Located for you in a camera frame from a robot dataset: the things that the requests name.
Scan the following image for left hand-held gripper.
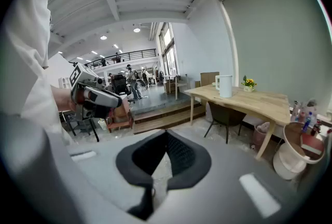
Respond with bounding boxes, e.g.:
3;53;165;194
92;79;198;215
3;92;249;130
68;62;123;122

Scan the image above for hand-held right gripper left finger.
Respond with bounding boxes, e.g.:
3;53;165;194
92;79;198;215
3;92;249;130
45;129;168;224

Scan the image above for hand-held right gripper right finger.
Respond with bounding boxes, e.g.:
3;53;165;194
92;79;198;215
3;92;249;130
153;128;309;224

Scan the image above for white electric kettle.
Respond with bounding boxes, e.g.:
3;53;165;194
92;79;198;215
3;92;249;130
215;75;233;99

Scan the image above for person's left forearm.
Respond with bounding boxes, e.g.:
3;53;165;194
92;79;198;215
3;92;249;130
50;86;72;113

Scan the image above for person's left hand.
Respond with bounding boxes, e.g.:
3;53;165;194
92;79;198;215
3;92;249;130
67;88;86;113

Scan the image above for brown stool cart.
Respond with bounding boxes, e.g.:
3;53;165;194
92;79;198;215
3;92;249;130
105;98;134;133

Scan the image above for black office chair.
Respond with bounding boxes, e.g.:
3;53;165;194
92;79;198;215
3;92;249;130
113;74;136;104

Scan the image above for black metal stand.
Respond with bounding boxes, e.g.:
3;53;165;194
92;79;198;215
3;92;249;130
60;110;101;143

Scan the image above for black balcony railing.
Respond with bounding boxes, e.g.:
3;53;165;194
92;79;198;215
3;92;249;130
85;48;157;69

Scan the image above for pink bin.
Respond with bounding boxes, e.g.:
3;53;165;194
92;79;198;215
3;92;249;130
250;121;271;151

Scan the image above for white bin with bottles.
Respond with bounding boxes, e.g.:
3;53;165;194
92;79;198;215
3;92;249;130
272;121;326;181

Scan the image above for dark dining chair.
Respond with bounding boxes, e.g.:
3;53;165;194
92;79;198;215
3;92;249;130
203;101;247;145

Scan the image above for tall window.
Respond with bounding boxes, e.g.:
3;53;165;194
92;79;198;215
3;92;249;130
158;23;180;77

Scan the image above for wooden table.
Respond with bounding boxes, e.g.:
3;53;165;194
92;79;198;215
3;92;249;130
184;85;292;161

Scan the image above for red book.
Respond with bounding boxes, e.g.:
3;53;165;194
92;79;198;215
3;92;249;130
300;133;325;156

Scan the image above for blue bottle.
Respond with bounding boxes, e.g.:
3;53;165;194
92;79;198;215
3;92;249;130
301;111;313;133

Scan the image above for person's white shirt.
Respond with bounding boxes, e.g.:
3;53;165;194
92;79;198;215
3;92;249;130
0;0;72;146

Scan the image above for sunflowers in white pot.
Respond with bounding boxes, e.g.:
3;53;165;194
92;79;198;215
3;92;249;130
241;75;257;93

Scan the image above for brown cardboard box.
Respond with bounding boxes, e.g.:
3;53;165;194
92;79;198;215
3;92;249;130
200;72;220;88

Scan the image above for printed plastic bag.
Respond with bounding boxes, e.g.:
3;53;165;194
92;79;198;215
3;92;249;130
290;100;319;124

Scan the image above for grey roller blind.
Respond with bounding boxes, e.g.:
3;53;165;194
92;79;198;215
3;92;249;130
222;0;332;117

